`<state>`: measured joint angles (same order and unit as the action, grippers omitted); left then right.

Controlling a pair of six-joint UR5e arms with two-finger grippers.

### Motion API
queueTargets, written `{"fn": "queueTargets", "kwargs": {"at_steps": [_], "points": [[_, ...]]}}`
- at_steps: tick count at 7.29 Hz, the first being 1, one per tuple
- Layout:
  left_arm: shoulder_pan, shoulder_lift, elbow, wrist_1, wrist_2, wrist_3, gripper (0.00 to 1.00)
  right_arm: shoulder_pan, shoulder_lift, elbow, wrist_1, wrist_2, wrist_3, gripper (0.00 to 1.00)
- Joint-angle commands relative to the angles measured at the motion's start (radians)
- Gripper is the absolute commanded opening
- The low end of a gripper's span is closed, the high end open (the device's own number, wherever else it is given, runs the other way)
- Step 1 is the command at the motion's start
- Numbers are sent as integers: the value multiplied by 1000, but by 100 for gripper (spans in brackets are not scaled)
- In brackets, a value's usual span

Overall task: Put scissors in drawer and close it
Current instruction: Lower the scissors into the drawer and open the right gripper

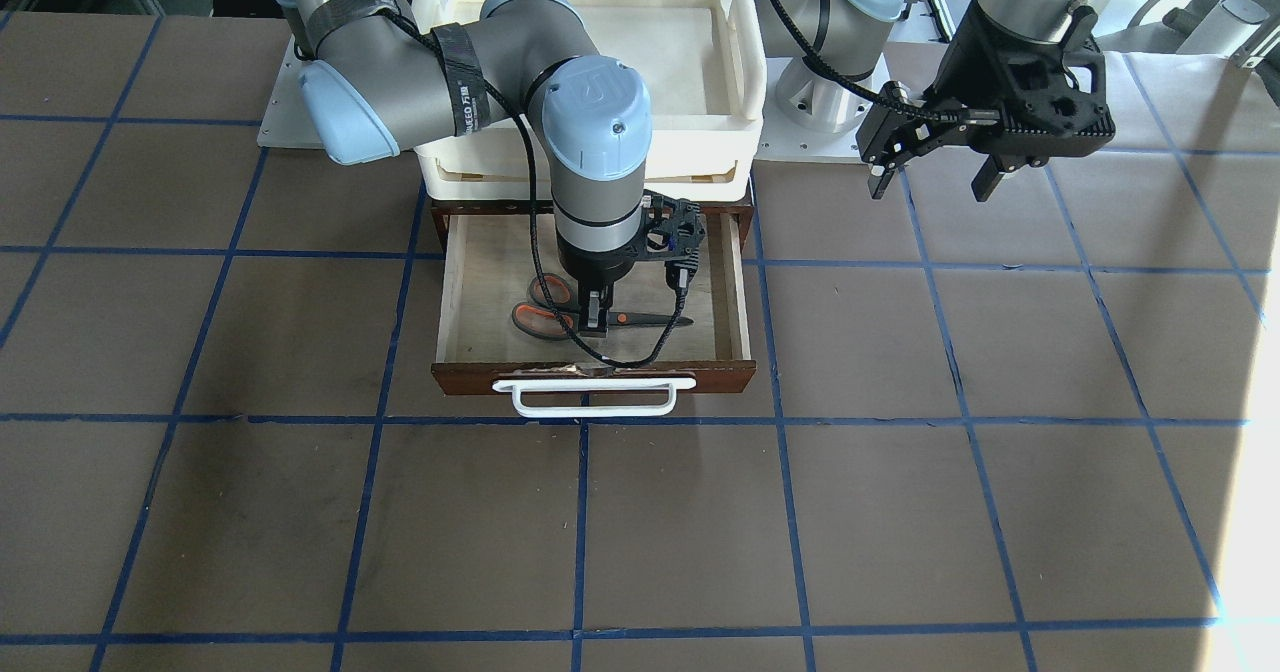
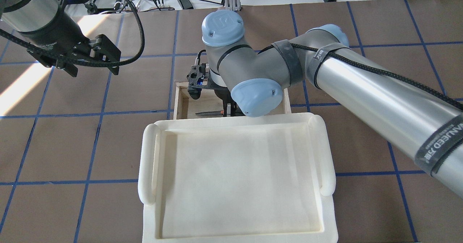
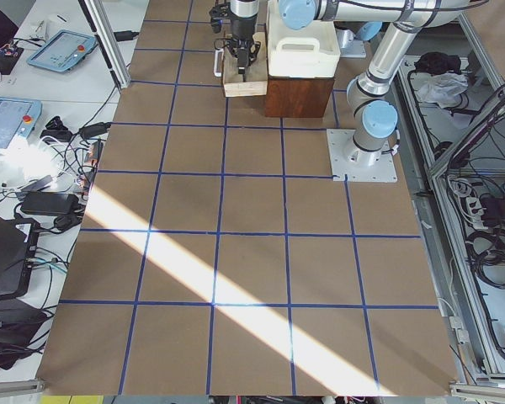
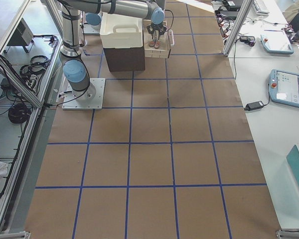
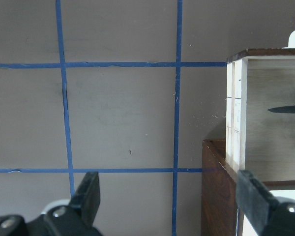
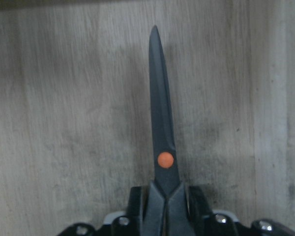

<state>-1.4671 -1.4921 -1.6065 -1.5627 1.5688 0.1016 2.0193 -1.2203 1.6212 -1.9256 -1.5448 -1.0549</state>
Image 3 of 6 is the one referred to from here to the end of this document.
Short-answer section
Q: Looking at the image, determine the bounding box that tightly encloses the aluminium frame post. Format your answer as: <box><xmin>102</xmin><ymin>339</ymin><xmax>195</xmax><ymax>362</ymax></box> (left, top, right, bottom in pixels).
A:
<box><xmin>78</xmin><ymin>0</ymin><xmax>131</xmax><ymax>90</ymax></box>

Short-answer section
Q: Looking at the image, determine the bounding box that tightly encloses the black coiled cable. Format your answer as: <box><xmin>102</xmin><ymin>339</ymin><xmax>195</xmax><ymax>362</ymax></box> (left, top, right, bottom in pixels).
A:
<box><xmin>466</xmin><ymin>229</ymin><xmax>505</xmax><ymax>291</ymax></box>

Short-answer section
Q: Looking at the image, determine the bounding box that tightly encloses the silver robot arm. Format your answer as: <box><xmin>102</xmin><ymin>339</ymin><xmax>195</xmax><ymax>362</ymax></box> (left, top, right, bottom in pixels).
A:
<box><xmin>279</xmin><ymin>0</ymin><xmax>485</xmax><ymax>167</ymax></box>
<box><xmin>209</xmin><ymin>0</ymin><xmax>261</xmax><ymax>82</ymax></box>

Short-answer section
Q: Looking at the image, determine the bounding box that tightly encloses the blue teach pendant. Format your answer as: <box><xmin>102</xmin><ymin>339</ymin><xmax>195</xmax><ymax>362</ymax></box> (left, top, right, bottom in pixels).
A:
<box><xmin>0</xmin><ymin>97</ymin><xmax>42</xmax><ymax>154</ymax></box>
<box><xmin>27</xmin><ymin>29</ymin><xmax>97</xmax><ymax>73</ymax></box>

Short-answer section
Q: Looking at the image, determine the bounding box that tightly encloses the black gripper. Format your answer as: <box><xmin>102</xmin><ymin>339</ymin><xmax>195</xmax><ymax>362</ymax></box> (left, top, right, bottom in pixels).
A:
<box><xmin>214</xmin><ymin>36</ymin><xmax>261</xmax><ymax>82</ymax></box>

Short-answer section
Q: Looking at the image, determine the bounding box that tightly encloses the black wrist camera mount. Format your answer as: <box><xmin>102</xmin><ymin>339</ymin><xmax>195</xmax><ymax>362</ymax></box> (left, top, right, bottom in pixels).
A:
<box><xmin>209</xmin><ymin>1</ymin><xmax>230</xmax><ymax>34</ymax></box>

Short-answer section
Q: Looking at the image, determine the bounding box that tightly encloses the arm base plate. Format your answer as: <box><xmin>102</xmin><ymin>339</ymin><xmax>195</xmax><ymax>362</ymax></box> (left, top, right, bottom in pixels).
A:
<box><xmin>327</xmin><ymin>129</ymin><xmax>398</xmax><ymax>183</ymax></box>

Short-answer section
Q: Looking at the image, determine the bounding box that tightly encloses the blue teach pendant near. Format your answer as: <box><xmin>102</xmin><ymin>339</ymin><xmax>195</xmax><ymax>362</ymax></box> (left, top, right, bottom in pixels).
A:
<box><xmin>0</xmin><ymin>97</ymin><xmax>42</xmax><ymax>154</ymax></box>

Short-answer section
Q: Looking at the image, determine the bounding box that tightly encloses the white power strip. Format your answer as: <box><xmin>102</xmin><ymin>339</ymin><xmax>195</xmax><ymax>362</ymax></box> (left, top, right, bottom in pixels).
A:
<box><xmin>449</xmin><ymin>178</ymin><xmax>486</xmax><ymax>231</ymax></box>

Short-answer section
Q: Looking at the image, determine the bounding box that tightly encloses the white plastic tray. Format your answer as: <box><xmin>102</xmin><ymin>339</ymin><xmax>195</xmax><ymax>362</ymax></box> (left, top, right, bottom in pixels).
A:
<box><xmin>267</xmin><ymin>1</ymin><xmax>340</xmax><ymax>78</ymax></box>

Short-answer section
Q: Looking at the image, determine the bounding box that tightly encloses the black and white cloth pile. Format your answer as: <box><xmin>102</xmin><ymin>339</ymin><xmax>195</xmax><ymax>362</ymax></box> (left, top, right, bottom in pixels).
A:
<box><xmin>414</xmin><ymin>51</ymin><xmax>468</xmax><ymax>109</ymax></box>

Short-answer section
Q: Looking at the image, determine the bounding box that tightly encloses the black power adapter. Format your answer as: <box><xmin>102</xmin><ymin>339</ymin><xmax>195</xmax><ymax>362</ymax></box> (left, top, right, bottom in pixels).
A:
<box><xmin>20</xmin><ymin>192</ymin><xmax>79</xmax><ymax>216</ymax></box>

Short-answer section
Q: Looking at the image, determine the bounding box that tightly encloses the black laptop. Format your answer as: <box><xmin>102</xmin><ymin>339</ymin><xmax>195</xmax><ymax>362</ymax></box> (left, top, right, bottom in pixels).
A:
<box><xmin>0</xmin><ymin>217</ymin><xmax>40</xmax><ymax>300</ymax></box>

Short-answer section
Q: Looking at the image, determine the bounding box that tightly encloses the light wood drawer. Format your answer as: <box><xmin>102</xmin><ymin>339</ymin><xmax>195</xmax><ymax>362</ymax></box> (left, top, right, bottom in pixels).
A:
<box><xmin>222</xmin><ymin>32</ymin><xmax>268</xmax><ymax>98</ymax></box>

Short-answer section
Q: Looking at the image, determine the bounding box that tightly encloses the white drawer handle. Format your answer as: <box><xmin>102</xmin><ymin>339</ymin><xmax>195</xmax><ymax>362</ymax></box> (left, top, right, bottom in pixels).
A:
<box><xmin>213</xmin><ymin>49</ymin><xmax>224</xmax><ymax>77</ymax></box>

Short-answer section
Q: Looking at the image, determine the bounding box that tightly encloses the blue teach pendant far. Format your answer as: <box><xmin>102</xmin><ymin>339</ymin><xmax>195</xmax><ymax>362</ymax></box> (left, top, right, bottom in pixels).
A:
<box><xmin>27</xmin><ymin>29</ymin><xmax>97</xmax><ymax>73</ymax></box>

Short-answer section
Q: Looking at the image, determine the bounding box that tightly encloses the dark brown wooden cabinet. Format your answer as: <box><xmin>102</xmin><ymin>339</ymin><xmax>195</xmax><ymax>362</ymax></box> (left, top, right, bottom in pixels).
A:
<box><xmin>264</xmin><ymin>76</ymin><xmax>335</xmax><ymax>118</ymax></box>

